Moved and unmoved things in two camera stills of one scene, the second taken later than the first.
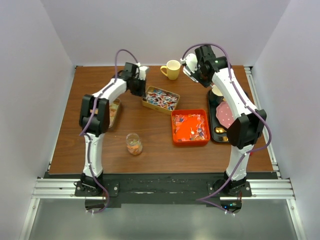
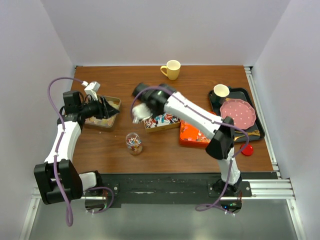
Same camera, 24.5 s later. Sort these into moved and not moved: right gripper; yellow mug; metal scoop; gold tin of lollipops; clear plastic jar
Moved: right gripper; gold tin of lollipops; metal scoop
Not moved: yellow mug; clear plastic jar
